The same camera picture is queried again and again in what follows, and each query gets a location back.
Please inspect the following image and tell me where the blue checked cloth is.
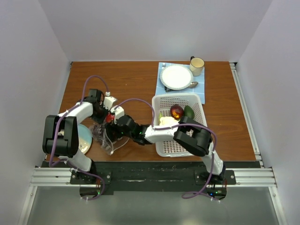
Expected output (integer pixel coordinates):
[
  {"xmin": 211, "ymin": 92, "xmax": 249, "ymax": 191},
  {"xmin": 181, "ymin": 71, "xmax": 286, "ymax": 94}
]
[{"xmin": 155, "ymin": 62, "xmax": 205, "ymax": 104}]

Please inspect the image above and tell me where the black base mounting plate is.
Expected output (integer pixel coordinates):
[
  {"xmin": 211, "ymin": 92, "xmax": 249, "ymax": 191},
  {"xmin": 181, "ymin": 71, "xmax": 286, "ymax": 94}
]
[{"xmin": 70, "ymin": 161, "xmax": 261, "ymax": 196}]

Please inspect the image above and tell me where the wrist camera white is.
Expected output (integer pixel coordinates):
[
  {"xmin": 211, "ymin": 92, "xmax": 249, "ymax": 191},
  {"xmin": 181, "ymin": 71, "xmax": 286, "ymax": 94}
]
[
  {"xmin": 110, "ymin": 106, "xmax": 125, "ymax": 124},
  {"xmin": 103, "ymin": 96, "xmax": 117, "ymax": 110}
]

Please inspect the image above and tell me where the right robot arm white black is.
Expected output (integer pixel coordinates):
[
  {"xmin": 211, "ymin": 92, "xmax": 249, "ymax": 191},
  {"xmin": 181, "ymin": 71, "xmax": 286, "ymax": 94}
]
[{"xmin": 105, "ymin": 115, "xmax": 225, "ymax": 184}]

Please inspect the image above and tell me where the right side aluminium rail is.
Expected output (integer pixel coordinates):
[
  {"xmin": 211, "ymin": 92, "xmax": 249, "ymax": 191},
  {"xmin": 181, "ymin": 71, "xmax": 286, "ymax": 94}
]
[{"xmin": 229, "ymin": 62, "xmax": 264, "ymax": 168}]

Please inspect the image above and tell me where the fake green pepper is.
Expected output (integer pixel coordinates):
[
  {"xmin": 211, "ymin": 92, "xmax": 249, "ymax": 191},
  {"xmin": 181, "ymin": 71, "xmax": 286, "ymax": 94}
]
[{"xmin": 184, "ymin": 105, "xmax": 195, "ymax": 119}]

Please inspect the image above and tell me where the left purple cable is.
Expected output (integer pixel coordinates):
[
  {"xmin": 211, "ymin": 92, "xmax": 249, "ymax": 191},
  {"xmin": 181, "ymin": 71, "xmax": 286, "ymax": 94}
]
[{"xmin": 48, "ymin": 75, "xmax": 111, "ymax": 201}]

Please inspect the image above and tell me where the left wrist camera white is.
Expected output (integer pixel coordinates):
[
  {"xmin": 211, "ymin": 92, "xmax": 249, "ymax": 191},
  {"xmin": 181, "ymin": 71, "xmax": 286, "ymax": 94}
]
[{"xmin": 103, "ymin": 96, "xmax": 117, "ymax": 110}]

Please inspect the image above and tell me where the fake white cauliflower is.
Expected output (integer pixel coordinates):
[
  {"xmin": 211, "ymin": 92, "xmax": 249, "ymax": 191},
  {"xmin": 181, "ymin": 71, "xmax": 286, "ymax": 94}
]
[{"xmin": 158, "ymin": 113, "xmax": 183, "ymax": 127}]

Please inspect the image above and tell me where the fake red apple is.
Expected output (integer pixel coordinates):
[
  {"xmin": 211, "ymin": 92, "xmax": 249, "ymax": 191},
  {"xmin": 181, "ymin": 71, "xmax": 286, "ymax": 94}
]
[{"xmin": 105, "ymin": 113, "xmax": 115, "ymax": 123}]

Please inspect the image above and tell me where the cream enamel mug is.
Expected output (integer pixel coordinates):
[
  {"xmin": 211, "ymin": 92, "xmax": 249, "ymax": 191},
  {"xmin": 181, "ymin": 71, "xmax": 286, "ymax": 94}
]
[{"xmin": 189, "ymin": 56, "xmax": 205, "ymax": 76}]

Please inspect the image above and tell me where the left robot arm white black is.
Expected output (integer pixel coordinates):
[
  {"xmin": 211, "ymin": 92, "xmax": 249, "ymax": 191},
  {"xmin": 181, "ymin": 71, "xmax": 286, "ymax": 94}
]
[{"xmin": 42, "ymin": 89, "xmax": 108, "ymax": 184}]

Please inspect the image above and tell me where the metal spoon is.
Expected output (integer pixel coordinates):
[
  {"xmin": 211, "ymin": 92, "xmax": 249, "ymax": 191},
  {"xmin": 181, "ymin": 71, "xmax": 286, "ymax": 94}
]
[{"xmin": 188, "ymin": 82, "xmax": 199, "ymax": 89}]

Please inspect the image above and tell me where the blue beige ceramic plate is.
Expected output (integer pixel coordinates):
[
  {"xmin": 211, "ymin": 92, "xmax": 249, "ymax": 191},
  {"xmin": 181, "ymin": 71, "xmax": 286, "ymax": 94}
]
[{"xmin": 78, "ymin": 124, "xmax": 92, "ymax": 154}]

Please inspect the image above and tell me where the white paper plate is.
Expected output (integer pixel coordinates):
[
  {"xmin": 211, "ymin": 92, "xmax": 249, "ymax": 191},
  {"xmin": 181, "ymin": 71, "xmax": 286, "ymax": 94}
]
[{"xmin": 159, "ymin": 65, "xmax": 193, "ymax": 90}]

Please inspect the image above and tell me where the clear zip top bag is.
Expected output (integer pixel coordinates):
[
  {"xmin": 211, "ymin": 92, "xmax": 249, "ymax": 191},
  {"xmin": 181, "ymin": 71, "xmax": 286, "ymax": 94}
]
[{"xmin": 89, "ymin": 123, "xmax": 129, "ymax": 156}]

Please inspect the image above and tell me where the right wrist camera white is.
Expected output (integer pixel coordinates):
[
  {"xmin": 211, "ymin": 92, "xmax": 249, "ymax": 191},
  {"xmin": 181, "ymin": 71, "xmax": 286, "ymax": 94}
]
[{"xmin": 110, "ymin": 106, "xmax": 125, "ymax": 124}]

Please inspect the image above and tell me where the fake dark red fruit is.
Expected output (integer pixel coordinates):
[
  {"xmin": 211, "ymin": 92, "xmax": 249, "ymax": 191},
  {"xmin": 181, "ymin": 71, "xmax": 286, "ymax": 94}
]
[{"xmin": 170, "ymin": 104, "xmax": 184, "ymax": 120}]

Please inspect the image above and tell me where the white perforated plastic basket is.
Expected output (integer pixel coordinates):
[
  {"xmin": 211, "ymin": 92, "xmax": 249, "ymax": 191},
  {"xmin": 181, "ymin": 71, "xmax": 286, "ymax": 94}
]
[{"xmin": 152, "ymin": 93, "xmax": 207, "ymax": 158}]

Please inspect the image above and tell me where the aluminium frame rail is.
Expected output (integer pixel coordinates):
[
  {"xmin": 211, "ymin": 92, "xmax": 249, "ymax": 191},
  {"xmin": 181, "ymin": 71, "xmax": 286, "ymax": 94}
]
[{"xmin": 30, "ymin": 168, "xmax": 277, "ymax": 187}]

